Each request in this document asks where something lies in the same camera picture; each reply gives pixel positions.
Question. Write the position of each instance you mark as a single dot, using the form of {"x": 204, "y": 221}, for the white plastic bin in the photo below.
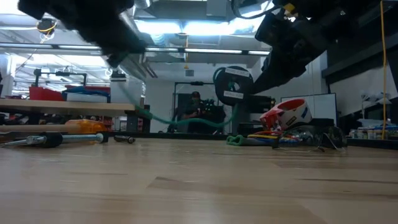
{"x": 87, "y": 97}

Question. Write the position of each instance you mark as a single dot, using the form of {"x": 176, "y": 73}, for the clear safety glasses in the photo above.
{"x": 298, "y": 137}

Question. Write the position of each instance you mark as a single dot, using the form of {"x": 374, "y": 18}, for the person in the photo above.
{"x": 196, "y": 112}

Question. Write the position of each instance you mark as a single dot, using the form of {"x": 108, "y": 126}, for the small black tool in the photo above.
{"x": 124, "y": 139}

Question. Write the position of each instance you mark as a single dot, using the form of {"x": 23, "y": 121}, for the ceiling strip light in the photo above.
{"x": 79, "y": 47}
{"x": 213, "y": 50}

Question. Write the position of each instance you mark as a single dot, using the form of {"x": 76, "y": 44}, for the red plastic bin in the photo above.
{"x": 46, "y": 94}

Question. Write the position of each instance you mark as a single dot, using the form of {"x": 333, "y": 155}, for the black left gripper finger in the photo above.
{"x": 116, "y": 59}

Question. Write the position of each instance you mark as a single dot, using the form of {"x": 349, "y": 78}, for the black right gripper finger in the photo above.
{"x": 273, "y": 79}

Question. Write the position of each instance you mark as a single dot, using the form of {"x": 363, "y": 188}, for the wooden workbench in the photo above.
{"x": 62, "y": 107}

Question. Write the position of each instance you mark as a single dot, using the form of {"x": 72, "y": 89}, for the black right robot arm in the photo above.
{"x": 326, "y": 12}

